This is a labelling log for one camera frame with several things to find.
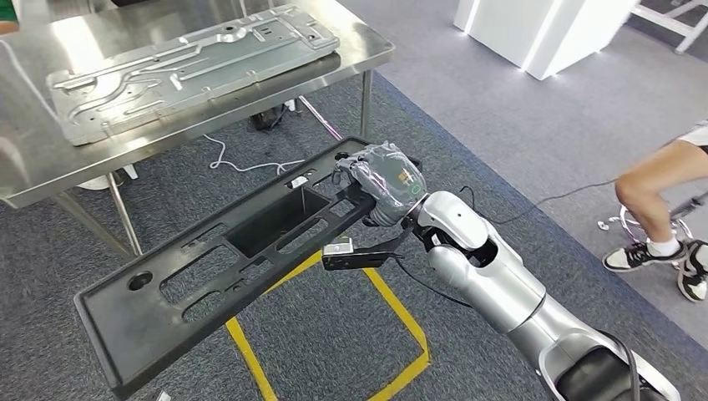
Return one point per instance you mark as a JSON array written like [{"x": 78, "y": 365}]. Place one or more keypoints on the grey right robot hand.
[{"x": 387, "y": 177}]

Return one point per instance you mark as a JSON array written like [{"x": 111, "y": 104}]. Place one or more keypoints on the black plastic panel part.
[{"x": 138, "y": 321}]

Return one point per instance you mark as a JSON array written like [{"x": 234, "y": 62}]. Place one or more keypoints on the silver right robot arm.
[{"x": 498, "y": 277}]

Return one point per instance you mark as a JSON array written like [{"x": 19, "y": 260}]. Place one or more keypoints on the black device under workbench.
[{"x": 268, "y": 119}]

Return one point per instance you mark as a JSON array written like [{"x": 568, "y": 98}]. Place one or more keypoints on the stainless steel workbench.
[{"x": 33, "y": 155}]

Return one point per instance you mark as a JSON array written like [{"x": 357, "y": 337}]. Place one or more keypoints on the pinkish metal bar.
[{"x": 321, "y": 119}]

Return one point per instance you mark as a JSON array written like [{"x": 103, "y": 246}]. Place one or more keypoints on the white display plinth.
[{"x": 514, "y": 33}]

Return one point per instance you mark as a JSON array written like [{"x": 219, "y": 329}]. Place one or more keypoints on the stamped grey metal panel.
[{"x": 193, "y": 72}]

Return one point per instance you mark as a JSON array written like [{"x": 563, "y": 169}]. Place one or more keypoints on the yellow floor tape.
[{"x": 249, "y": 360}]

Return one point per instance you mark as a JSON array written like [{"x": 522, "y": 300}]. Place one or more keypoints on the chrome stool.
[{"x": 625, "y": 224}]

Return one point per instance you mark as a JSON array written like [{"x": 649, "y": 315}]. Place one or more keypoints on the person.
[
  {"x": 652, "y": 171},
  {"x": 6, "y": 16}
]

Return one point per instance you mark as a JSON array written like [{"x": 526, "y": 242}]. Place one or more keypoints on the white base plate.
[{"x": 99, "y": 182}]

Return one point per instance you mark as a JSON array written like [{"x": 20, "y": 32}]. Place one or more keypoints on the white metal frame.
[{"x": 691, "y": 33}]

